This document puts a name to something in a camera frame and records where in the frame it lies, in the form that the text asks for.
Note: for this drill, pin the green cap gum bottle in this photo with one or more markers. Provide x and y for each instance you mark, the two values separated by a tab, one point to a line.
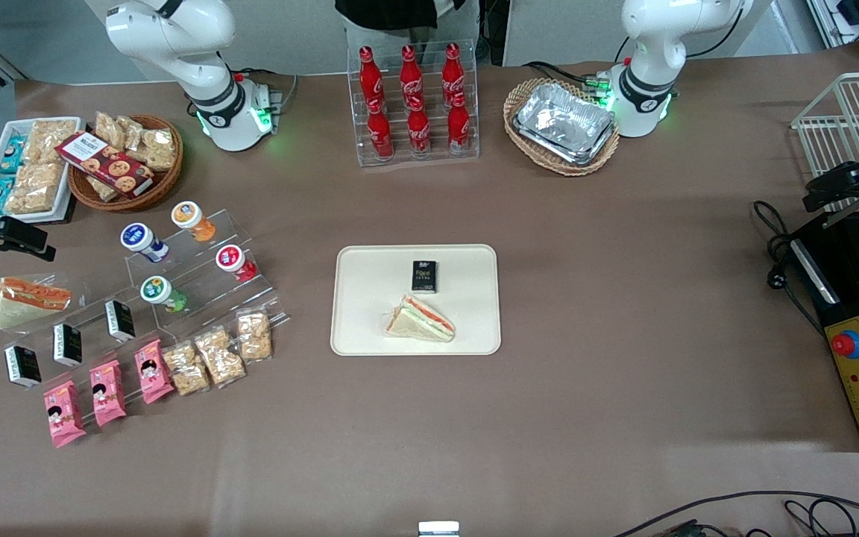
162	292

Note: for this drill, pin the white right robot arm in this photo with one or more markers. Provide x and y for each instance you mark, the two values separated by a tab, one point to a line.
176	45

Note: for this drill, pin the cream plastic serving tray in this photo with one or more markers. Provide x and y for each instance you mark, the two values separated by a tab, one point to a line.
370	298

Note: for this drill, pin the red cap gum bottle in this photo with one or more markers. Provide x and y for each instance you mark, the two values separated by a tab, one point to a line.
234	262

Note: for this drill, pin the clear acrylic gum riser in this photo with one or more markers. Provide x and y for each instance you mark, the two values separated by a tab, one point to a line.
209	298

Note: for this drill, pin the orange cap gum bottle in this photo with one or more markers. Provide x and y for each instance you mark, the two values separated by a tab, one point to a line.
192	219

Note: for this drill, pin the blue cap gum bottle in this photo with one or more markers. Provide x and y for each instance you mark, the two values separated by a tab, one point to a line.
142	242

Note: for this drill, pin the small black carton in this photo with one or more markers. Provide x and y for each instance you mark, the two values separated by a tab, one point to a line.
120	321
67	344
23	366
424	277

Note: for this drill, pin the wrapped triangle sandwich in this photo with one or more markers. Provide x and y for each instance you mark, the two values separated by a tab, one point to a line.
423	322
27	302

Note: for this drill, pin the clear acrylic bottle rack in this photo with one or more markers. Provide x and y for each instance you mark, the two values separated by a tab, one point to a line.
429	160

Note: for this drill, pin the red cola bottle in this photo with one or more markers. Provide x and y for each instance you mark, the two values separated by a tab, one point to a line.
380	134
411	74
458	127
452	73
370	78
418	132

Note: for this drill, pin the clear rice cracker bag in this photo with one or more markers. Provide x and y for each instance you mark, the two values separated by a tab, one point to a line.
49	140
101	189
219	356
34	188
109	130
150	145
186	368
254	335

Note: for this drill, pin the tan wicker basket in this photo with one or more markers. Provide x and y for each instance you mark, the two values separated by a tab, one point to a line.
523	97

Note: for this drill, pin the stacked aluminium foil trays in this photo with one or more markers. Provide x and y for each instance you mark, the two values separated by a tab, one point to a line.
565	123

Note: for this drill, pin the person in dark top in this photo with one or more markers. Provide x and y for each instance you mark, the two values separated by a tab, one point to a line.
392	19

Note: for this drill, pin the brown wicker snack basket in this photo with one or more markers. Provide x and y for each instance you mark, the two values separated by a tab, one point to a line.
165	183

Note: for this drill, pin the pink snack packet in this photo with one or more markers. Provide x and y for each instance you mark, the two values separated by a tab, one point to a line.
153	371
63	414
107	393

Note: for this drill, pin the red cookie box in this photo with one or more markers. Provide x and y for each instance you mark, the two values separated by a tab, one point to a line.
105	164

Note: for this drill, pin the clear acrylic snack riser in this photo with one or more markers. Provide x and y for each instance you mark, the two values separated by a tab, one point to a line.
94	335

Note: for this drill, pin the black sealing machine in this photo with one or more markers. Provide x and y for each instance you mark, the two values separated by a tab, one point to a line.
843	268

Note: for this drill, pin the teal snack packet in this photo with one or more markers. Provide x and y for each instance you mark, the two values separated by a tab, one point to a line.
12	154
1	195

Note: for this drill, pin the aluminium frame rack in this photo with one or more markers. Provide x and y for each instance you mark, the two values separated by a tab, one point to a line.
854	19

